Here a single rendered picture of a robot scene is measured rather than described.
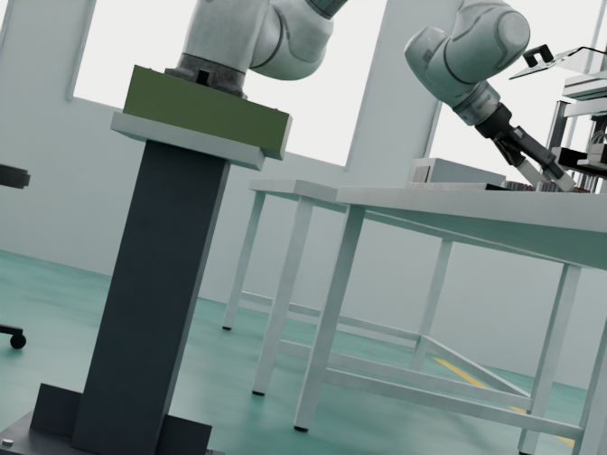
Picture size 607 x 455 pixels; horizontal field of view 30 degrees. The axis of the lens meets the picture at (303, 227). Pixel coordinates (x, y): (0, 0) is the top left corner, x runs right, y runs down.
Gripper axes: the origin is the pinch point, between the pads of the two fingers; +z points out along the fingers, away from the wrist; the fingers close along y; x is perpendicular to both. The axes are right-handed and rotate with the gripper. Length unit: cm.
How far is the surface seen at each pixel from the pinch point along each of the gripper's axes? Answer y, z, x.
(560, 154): -20.7, 3.3, 11.8
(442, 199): 4.6, -15.9, -19.7
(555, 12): -462, 75, 211
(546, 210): 64, -19, -22
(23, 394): -86, -39, -117
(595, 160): 1.2, 2.7, 9.4
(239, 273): -335, 23, -49
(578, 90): -34.4, 0.1, 29.9
